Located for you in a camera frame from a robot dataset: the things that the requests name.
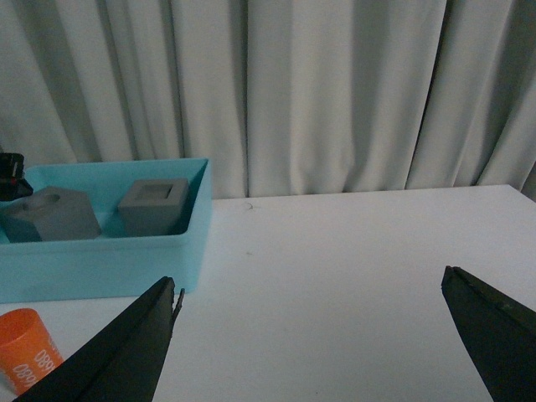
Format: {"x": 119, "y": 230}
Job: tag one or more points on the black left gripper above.
{"x": 13, "y": 182}

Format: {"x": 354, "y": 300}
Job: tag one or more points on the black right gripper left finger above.
{"x": 123, "y": 361}

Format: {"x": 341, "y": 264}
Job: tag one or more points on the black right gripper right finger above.
{"x": 497, "y": 332}

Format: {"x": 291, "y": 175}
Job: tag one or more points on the gray cube with round hole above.
{"x": 51, "y": 214}

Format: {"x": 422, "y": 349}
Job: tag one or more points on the orange cylinder with white digits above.
{"x": 28, "y": 352}

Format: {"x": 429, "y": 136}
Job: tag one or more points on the gray cube with square hole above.
{"x": 153, "y": 207}

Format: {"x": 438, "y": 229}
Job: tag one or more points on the light blue plastic box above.
{"x": 114, "y": 264}

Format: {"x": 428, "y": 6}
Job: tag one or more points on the white pleated curtain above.
{"x": 284, "y": 97}

